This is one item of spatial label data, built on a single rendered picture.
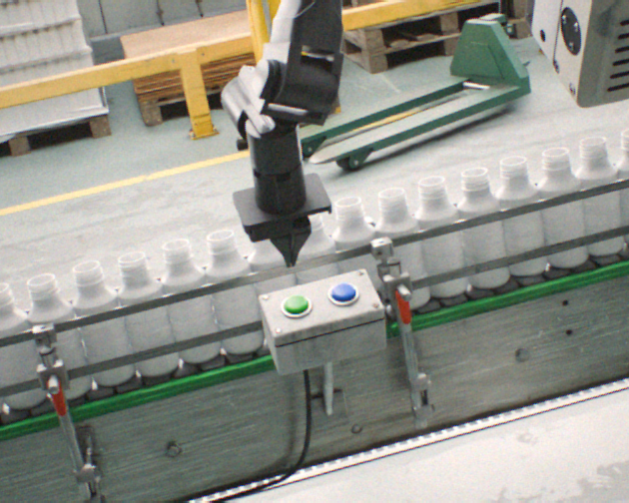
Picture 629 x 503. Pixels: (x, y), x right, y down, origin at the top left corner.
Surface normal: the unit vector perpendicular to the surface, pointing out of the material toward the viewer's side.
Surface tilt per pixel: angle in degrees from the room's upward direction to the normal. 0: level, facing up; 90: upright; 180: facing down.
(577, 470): 0
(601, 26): 116
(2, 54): 90
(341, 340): 110
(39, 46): 90
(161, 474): 90
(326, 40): 83
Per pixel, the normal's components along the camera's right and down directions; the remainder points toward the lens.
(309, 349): 0.27, 0.62
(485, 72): -0.82, 0.34
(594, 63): -0.24, 0.76
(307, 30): 0.50, 0.11
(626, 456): -0.18, -0.91
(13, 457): 0.22, 0.32
